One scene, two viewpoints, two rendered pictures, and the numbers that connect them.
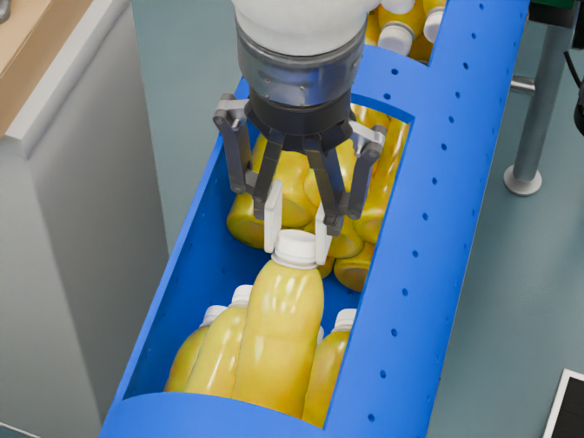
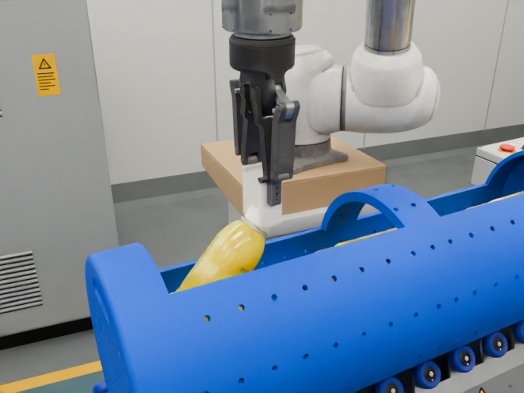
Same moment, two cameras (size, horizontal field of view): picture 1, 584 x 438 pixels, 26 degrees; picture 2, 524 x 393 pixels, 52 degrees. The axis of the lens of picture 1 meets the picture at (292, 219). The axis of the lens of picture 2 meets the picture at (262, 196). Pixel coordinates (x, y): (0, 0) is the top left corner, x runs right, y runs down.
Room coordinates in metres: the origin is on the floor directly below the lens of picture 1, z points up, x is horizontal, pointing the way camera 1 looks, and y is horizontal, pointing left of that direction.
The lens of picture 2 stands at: (0.17, -0.46, 1.58)
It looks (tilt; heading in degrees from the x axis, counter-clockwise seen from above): 26 degrees down; 47
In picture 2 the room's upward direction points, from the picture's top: straight up
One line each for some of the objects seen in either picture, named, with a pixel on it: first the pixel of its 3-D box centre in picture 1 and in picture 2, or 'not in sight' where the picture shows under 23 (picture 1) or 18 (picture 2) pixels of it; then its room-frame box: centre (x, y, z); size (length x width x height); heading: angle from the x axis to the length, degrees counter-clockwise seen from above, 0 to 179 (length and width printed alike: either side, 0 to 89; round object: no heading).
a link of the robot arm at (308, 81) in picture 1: (301, 38); (262, 7); (0.60, -0.01, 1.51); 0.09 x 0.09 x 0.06
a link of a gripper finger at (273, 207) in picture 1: (273, 216); (253, 189); (0.61, 0.02, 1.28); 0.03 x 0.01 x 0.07; 165
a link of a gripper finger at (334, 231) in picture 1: (345, 215); (277, 188); (0.59, -0.04, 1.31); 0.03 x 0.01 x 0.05; 75
